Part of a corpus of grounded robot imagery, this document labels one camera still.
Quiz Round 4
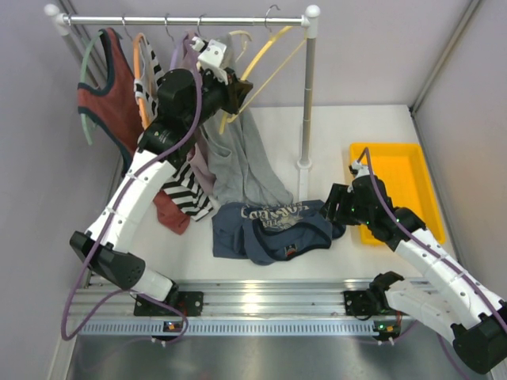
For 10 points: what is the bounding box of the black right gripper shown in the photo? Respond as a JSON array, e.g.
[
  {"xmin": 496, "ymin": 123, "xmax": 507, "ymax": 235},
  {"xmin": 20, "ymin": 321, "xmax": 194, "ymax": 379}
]
[{"xmin": 320, "ymin": 183, "xmax": 373, "ymax": 226}]

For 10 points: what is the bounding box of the yellow hanger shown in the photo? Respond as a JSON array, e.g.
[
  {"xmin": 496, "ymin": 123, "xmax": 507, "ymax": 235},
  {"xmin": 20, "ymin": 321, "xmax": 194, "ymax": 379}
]
[{"xmin": 219, "ymin": 26, "xmax": 307, "ymax": 135}]

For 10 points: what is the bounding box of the blue printed tank top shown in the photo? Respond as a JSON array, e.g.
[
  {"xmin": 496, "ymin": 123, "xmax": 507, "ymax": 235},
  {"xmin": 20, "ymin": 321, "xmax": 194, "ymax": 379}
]
[{"xmin": 212, "ymin": 199, "xmax": 346, "ymax": 266}]

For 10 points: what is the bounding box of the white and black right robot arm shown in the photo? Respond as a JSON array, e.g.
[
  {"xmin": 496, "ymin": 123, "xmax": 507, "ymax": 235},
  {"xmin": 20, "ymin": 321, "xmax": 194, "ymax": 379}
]
[{"xmin": 321, "ymin": 176, "xmax": 506, "ymax": 374}]

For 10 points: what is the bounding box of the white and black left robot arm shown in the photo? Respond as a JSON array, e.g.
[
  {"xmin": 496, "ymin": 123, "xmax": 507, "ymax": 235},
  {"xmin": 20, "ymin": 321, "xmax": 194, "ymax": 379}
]
[{"xmin": 70, "ymin": 67, "xmax": 254, "ymax": 314}]

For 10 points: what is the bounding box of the cream hanger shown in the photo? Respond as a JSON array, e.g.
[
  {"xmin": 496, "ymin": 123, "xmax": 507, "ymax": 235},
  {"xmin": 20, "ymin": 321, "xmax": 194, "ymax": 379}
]
[{"xmin": 229, "ymin": 29, "xmax": 253, "ymax": 63}]

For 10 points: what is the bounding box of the mauve tank top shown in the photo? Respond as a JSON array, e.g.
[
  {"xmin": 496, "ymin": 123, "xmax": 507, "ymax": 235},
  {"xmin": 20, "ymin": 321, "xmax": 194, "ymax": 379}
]
[{"xmin": 176, "ymin": 32, "xmax": 215, "ymax": 196}]

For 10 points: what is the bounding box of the lilac hanger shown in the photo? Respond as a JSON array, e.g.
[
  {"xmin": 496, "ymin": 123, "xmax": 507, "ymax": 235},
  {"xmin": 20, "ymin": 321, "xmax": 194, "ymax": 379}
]
[{"xmin": 164, "ymin": 13, "xmax": 188, "ymax": 70}]

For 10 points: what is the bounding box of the grey tank top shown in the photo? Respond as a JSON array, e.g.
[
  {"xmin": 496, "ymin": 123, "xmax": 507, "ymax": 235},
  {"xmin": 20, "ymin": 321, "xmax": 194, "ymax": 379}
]
[{"xmin": 200, "ymin": 109, "xmax": 293, "ymax": 206}]

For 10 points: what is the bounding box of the orange hanger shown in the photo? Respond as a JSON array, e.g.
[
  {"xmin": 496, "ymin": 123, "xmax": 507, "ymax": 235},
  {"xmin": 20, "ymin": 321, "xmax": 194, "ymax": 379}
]
[{"xmin": 132, "ymin": 33, "xmax": 150, "ymax": 130}]

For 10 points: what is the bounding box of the black white striped tank top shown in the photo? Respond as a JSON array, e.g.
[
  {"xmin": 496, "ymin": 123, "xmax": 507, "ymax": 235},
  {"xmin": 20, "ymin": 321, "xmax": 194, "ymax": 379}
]
[{"xmin": 134, "ymin": 35, "xmax": 212, "ymax": 221}]

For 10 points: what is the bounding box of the rust red tank top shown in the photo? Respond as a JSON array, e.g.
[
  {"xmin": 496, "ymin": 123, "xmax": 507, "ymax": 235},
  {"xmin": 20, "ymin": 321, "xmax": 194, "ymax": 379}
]
[{"xmin": 96, "ymin": 28, "xmax": 190, "ymax": 235}]

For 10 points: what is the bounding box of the green hanger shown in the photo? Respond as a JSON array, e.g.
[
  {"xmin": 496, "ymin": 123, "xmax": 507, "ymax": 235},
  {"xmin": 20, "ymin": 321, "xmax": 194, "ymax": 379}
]
[{"xmin": 78, "ymin": 31, "xmax": 103, "ymax": 146}]

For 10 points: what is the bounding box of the yellow plastic tray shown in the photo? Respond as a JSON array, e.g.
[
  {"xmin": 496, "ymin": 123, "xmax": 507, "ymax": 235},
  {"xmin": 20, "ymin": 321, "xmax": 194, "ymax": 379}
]
[{"xmin": 349, "ymin": 142, "xmax": 446, "ymax": 244}]

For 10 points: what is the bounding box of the silver white clothes rack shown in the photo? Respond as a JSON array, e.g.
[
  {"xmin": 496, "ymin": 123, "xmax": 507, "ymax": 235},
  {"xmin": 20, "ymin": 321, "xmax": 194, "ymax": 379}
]
[{"xmin": 44, "ymin": 2, "xmax": 321, "ymax": 200}]

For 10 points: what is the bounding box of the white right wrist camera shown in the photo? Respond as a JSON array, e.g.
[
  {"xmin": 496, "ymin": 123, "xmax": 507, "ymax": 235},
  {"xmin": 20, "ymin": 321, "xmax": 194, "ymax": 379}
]
[{"xmin": 349, "ymin": 160, "xmax": 371, "ymax": 180}]

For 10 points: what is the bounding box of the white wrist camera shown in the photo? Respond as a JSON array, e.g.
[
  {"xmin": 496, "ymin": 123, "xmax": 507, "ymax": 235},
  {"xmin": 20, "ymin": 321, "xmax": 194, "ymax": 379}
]
[
  {"xmin": 192, "ymin": 36, "xmax": 227, "ymax": 70},
  {"xmin": 349, "ymin": 160, "xmax": 371, "ymax": 180}
]

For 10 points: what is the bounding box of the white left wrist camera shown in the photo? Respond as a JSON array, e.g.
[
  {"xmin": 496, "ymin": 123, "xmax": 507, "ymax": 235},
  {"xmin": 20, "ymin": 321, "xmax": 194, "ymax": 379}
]
[{"xmin": 192, "ymin": 36, "xmax": 227, "ymax": 70}]

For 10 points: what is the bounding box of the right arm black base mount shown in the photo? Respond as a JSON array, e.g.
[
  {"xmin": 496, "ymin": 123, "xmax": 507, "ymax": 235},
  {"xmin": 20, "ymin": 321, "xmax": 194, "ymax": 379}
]
[{"xmin": 343, "ymin": 290, "xmax": 396, "ymax": 321}]

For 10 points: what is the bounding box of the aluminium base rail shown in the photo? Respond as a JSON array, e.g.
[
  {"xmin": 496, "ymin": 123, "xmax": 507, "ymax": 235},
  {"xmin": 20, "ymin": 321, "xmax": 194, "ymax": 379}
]
[{"xmin": 69, "ymin": 275, "xmax": 414, "ymax": 341}]

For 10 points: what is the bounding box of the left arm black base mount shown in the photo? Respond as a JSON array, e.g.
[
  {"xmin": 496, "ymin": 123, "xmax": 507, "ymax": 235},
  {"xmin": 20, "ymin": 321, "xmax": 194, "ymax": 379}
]
[{"xmin": 133, "ymin": 291, "xmax": 204, "ymax": 317}]

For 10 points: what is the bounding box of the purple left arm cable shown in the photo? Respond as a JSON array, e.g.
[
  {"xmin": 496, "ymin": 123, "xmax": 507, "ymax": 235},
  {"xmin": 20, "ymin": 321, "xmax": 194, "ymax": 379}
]
[{"xmin": 59, "ymin": 39, "xmax": 207, "ymax": 340}]

